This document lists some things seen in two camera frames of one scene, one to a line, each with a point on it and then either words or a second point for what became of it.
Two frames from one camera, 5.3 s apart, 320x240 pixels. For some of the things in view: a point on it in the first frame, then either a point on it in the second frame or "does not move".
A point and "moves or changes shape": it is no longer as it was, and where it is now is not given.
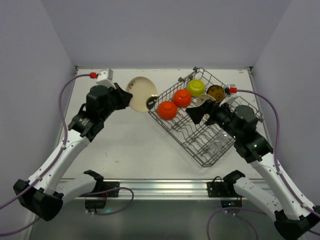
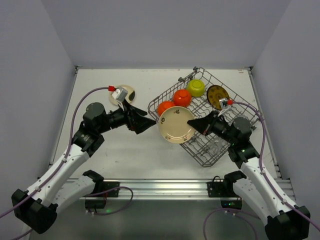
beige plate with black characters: (202, 98) → (173, 125)
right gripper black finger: (198, 113) → (202, 124)
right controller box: (231, 203) does not move
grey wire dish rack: (191, 111) does not move
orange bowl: (182, 98) does not move
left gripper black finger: (123, 97) → (130, 109)
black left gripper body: (119, 95) → (130, 118)
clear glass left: (215, 147) does not move
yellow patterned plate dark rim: (217, 92) does not move
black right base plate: (217, 189) does not move
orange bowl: (167, 110) does not move
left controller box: (94, 203) does not move
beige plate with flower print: (141, 88) moves or changes shape
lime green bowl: (197, 87) does not move
